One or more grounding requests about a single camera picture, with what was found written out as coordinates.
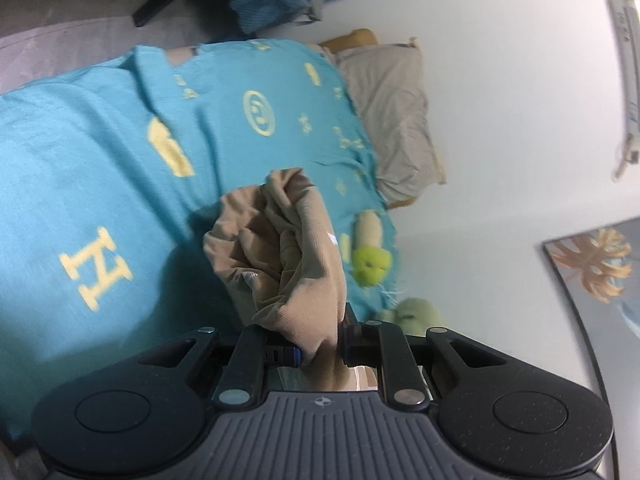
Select framed leaf painting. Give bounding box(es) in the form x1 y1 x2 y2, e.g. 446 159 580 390
544 218 639 479

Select turquoise patterned bed sheet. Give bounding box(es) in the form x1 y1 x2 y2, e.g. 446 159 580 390
1 39 386 440

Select light green fleece blanket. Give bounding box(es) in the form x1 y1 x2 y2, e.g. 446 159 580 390
375 298 444 337

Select tan t-shirt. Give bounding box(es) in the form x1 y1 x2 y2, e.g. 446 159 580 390
203 168 368 391

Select white wall air conditioner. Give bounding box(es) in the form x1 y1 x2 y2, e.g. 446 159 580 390
608 0 639 181

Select grey pillow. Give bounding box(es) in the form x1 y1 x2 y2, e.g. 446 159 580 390
334 37 447 201

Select green and beige plush toy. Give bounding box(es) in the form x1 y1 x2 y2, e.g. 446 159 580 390
338 209 393 288

